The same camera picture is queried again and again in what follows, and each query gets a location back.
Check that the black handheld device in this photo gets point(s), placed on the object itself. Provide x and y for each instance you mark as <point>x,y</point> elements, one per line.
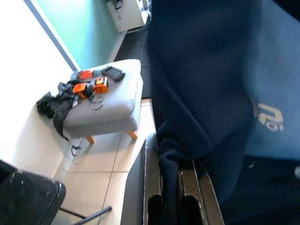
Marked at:
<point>113,73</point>

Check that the navy garment with logo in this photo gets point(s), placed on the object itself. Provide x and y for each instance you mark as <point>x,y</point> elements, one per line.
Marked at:
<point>199,70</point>

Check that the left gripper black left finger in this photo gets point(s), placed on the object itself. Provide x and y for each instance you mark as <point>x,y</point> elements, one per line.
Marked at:
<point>140,187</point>

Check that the orange black tool part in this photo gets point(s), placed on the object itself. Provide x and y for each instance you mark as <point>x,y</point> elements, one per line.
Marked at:
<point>79,88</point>

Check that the black metal rod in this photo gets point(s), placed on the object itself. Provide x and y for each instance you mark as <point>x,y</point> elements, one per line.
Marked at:
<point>93,214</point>

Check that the orange black tool battery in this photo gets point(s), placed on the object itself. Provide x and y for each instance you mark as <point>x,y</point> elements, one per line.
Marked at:
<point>100,85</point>

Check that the grey padded footstool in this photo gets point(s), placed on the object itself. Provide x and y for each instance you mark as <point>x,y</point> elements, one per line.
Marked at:
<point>117,105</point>

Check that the flat orange case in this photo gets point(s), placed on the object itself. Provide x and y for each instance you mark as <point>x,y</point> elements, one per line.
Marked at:
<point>85,74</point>

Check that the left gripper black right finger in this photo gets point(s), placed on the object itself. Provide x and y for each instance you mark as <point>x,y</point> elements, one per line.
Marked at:
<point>199,199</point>

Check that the white cabinet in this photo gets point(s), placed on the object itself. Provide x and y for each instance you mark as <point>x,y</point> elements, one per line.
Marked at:
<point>129,14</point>

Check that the black foam floor mat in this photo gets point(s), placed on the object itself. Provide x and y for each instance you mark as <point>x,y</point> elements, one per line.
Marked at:
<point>138,51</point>

